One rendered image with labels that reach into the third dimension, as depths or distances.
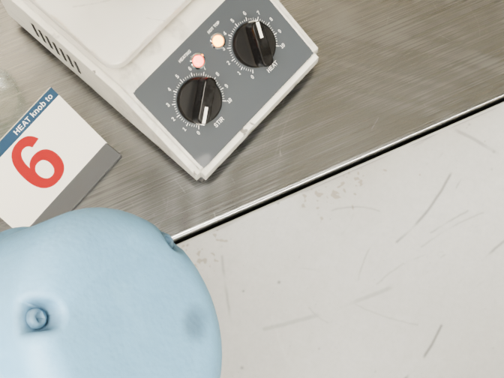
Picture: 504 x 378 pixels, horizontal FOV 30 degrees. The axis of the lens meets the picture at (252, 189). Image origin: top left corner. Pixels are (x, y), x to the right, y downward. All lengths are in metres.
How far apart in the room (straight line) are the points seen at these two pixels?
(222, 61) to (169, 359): 0.41
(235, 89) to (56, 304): 0.43
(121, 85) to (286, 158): 0.14
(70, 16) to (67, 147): 0.10
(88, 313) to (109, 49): 0.39
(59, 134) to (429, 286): 0.28
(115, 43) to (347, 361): 0.27
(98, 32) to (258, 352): 0.24
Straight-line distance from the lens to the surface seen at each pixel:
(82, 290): 0.25
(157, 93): 0.64
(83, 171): 0.69
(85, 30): 0.63
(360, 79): 0.71
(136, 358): 0.25
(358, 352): 0.66
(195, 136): 0.65
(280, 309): 0.66
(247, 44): 0.66
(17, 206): 0.68
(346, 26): 0.73
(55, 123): 0.68
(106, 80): 0.64
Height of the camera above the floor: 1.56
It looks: 75 degrees down
